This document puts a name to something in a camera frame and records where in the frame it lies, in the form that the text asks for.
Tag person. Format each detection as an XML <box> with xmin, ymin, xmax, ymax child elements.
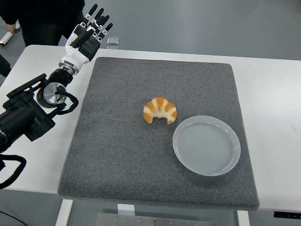
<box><xmin>0</xmin><ymin>0</ymin><xmax>85</xmax><ymax>47</ymax></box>

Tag croissant bread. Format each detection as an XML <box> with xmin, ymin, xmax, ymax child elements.
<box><xmin>143</xmin><ymin>97</ymin><xmax>178</xmax><ymax>124</ymax></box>

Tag grey felt mat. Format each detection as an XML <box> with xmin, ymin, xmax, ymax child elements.
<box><xmin>57</xmin><ymin>56</ymin><xmax>261</xmax><ymax>211</ymax></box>

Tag black floor cable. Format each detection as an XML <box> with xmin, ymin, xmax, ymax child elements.
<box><xmin>0</xmin><ymin>209</ymin><xmax>24</xmax><ymax>226</ymax></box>

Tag grey round plate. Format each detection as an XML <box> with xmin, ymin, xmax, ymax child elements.
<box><xmin>172</xmin><ymin>115</ymin><xmax>241</xmax><ymax>177</ymax></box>

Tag black padded object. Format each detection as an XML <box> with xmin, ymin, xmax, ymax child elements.
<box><xmin>0</xmin><ymin>55</ymin><xmax>11</xmax><ymax>77</ymax></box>

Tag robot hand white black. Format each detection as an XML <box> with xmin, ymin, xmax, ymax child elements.
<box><xmin>60</xmin><ymin>4</ymin><xmax>114</xmax><ymax>68</ymax></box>

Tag black table control panel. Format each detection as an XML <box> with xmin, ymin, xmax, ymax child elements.
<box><xmin>274</xmin><ymin>211</ymin><xmax>301</xmax><ymax>218</ymax></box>

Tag white table leg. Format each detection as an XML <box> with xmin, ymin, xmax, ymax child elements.
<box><xmin>237</xmin><ymin>210</ymin><xmax>250</xmax><ymax>226</ymax></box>
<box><xmin>117</xmin><ymin>203</ymin><xmax>135</xmax><ymax>215</ymax></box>
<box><xmin>55</xmin><ymin>199</ymin><xmax>74</xmax><ymax>226</ymax></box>

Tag person's hand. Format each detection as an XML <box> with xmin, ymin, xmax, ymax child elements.
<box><xmin>3</xmin><ymin>22</ymin><xmax>21</xmax><ymax>36</ymax></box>

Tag white desk frame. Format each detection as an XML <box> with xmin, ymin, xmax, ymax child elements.
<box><xmin>0</xmin><ymin>32</ymin><xmax>14</xmax><ymax>47</ymax></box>

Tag grey metal plate with screws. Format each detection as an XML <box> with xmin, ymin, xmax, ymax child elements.
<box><xmin>95</xmin><ymin>212</ymin><xmax>214</xmax><ymax>226</ymax></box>

